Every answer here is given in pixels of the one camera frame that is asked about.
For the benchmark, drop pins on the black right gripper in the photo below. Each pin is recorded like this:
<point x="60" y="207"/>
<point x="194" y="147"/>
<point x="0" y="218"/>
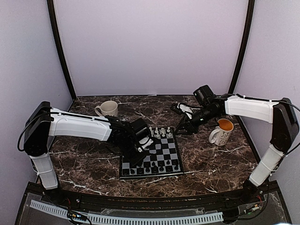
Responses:
<point x="187" y="124"/>

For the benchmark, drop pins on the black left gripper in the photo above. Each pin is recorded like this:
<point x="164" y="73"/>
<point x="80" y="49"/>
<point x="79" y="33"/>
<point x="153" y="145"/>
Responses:
<point x="135" y="161"/>

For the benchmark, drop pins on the white chess piece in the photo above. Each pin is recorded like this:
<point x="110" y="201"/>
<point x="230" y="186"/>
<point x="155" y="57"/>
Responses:
<point x="163" y="132"/>
<point x="168" y="132"/>
<point x="151" y="131"/>
<point x="157" y="133"/>

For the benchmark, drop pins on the black grey chess board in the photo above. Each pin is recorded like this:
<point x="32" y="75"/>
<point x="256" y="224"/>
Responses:
<point x="159" y="152"/>

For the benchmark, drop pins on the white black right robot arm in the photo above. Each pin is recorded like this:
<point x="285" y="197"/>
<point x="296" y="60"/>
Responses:
<point x="279" y="113"/>

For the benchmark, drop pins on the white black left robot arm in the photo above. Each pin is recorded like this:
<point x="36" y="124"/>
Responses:
<point x="131" y="138"/>

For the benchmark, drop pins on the white mug orange interior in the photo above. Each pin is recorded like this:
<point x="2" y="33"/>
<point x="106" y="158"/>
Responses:
<point x="220" y="135"/>

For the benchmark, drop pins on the cream floral mug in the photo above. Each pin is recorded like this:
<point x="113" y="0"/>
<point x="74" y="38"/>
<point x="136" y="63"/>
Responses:
<point x="107" y="108"/>

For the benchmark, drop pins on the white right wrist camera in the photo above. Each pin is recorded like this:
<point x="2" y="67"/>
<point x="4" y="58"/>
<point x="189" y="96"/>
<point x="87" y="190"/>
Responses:
<point x="182" y="109"/>

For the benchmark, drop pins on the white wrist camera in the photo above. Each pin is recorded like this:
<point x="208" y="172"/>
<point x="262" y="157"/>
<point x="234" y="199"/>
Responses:
<point x="182" y="109"/>
<point x="145" y="142"/>

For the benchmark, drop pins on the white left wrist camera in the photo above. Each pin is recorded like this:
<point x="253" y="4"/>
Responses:
<point x="145" y="142"/>

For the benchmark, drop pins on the white slotted cable duct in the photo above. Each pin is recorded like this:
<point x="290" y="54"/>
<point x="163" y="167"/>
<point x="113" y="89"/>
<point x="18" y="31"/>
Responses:
<point x="95" y="219"/>

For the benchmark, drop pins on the black front rail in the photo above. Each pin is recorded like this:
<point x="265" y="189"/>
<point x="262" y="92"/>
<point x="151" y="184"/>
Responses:
<point x="96" y="202"/>

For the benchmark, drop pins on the black right frame post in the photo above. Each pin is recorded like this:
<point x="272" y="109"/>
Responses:
<point x="243" y="46"/>

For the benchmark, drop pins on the black frame post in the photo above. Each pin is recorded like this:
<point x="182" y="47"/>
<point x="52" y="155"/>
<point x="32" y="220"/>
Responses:
<point x="243" y="46"/>
<point x="59" y="48"/>

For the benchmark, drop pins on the black left frame post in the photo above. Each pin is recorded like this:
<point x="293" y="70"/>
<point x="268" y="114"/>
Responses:
<point x="59" y="48"/>

